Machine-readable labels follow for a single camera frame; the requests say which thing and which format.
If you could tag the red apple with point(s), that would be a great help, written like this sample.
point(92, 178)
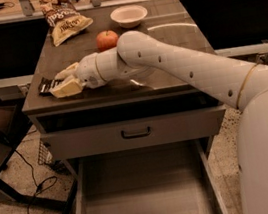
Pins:
point(106, 40)

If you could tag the closed top drawer black handle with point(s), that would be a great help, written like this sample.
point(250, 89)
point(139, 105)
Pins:
point(192, 124)

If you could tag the brown chip bag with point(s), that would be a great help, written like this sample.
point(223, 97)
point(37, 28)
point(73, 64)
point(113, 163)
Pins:
point(63, 19)

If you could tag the dark side table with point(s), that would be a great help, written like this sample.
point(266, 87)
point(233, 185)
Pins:
point(14, 125)

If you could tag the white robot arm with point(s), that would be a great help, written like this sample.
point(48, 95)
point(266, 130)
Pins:
point(239, 84)

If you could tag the grey drawer cabinet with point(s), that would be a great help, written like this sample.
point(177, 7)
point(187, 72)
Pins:
point(152, 93)

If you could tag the wire mesh basket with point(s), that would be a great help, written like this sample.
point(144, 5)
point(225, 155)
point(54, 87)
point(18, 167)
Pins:
point(44, 155)

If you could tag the dark rxbar chocolate bar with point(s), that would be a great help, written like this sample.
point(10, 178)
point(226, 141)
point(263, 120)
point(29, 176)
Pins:
point(46, 85)

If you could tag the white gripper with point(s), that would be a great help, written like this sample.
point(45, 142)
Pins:
point(87, 72)

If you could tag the open middle drawer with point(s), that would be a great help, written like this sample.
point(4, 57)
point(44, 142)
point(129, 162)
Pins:
point(166, 179)

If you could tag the white paper bowl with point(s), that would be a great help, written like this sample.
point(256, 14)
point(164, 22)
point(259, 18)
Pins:
point(129, 16)

